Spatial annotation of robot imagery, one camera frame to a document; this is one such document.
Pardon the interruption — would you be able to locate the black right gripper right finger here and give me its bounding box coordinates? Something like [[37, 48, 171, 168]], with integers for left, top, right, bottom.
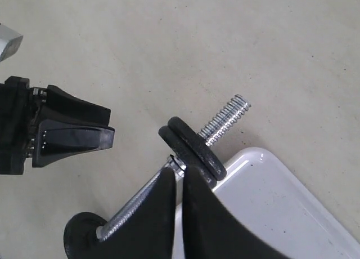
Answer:
[[182, 166, 288, 258]]

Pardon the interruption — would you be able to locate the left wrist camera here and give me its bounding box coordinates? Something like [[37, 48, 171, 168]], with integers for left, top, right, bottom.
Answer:
[[0, 24, 23, 62]]

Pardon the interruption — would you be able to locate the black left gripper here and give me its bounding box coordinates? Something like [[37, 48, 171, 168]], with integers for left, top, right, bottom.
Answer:
[[1, 76, 115, 175]]

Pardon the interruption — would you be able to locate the white rectangular plastic tray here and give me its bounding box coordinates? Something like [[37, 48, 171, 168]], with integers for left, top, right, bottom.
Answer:
[[171, 146, 360, 259]]

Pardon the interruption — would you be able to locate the chrome threaded dumbbell bar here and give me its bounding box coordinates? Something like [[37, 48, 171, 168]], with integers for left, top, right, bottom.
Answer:
[[96, 95, 251, 242]]

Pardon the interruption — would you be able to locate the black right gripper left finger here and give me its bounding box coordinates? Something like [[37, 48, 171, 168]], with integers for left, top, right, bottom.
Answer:
[[81, 168, 176, 258]]

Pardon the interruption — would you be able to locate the black weight plate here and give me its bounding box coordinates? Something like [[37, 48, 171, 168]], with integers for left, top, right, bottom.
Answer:
[[168, 117, 227, 181], [158, 126, 217, 188], [63, 212, 107, 258]]

